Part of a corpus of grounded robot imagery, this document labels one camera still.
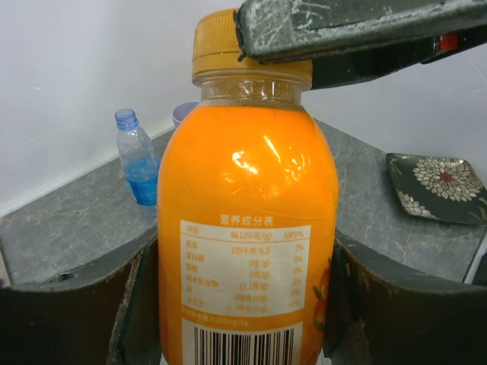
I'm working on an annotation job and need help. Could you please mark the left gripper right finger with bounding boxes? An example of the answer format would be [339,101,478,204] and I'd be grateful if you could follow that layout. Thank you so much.
[323,232,486,364]

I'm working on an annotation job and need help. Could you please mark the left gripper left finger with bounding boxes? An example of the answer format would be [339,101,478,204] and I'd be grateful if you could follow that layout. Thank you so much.
[1,227,160,364]

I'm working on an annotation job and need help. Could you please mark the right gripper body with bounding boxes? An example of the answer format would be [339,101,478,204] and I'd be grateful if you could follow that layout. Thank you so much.
[421,26,487,65]

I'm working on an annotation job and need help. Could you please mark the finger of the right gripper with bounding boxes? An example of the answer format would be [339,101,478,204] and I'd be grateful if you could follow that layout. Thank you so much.
[234,0,486,63]
[311,36,438,90]

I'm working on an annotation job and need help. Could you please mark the orange bottle cap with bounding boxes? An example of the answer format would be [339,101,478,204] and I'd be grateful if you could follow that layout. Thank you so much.
[192,8,313,82]

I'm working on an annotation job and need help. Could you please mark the orange drink bottle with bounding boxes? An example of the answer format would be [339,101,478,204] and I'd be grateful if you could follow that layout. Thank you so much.
[158,69,339,364]

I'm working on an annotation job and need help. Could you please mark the blue water bottle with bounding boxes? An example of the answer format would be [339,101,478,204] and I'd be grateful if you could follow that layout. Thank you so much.
[114,109,160,218]

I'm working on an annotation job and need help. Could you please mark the purple plastic cup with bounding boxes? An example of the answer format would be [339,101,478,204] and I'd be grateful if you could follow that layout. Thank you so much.
[172,101,199,129]

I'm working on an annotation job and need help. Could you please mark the black floral rectangular dish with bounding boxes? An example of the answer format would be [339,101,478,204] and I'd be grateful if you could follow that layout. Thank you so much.
[386,153,486,224]

